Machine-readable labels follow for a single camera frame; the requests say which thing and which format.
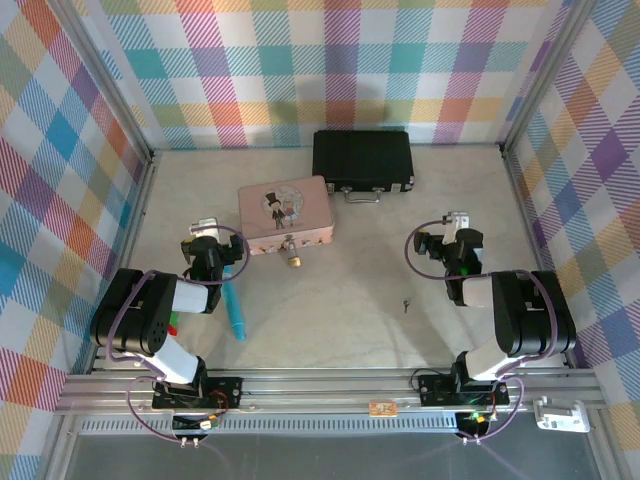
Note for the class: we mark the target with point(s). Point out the aluminium side rail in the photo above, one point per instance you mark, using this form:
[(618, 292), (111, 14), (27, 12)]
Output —
[(135, 240), (525, 210)]

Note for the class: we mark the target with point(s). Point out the black connector board yellow plug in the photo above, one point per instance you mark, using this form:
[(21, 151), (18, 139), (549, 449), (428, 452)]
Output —
[(200, 424)]

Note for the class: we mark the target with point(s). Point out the pink tin box wedding couple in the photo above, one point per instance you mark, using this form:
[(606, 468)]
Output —
[(285, 210)]

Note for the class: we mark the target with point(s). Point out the white plastic bracket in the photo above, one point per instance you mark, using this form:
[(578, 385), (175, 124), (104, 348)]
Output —
[(560, 415)]

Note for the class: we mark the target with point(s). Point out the aluminium corner post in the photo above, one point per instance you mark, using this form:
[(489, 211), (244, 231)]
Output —
[(100, 75), (545, 75)]

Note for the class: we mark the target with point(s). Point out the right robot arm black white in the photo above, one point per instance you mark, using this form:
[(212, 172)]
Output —
[(525, 320)]

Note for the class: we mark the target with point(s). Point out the teal marker pen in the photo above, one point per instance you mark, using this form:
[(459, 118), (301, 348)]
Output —
[(235, 310)]

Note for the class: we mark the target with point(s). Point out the small orange label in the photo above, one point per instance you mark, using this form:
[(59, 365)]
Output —
[(383, 409)]

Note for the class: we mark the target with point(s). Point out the aluminium frame rail long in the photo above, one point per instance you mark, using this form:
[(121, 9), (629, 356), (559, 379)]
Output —
[(325, 387)]

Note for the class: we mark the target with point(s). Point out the green marker pen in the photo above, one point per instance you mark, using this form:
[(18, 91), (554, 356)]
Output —
[(174, 319)]

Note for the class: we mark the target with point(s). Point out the black base plate right arm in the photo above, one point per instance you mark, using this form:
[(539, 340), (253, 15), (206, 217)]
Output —
[(435, 387)]

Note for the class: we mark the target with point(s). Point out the black base plate left arm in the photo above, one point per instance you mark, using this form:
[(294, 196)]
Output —
[(227, 390)]

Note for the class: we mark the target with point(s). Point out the small silver key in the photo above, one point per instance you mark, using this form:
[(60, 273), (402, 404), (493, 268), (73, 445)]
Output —
[(407, 304)]

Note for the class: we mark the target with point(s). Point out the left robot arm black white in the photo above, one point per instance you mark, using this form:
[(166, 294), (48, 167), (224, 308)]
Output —
[(150, 320)]

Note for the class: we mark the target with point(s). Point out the small brass padlock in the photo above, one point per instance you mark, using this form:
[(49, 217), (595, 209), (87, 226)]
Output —
[(295, 261)]

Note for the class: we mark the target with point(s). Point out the black connector board green light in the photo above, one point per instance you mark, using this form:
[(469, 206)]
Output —
[(475, 422)]

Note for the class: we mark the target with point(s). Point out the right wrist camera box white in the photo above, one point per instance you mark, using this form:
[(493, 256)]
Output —
[(457, 221)]

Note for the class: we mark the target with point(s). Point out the left wrist camera box silver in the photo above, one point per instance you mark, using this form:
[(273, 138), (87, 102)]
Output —
[(205, 226)]

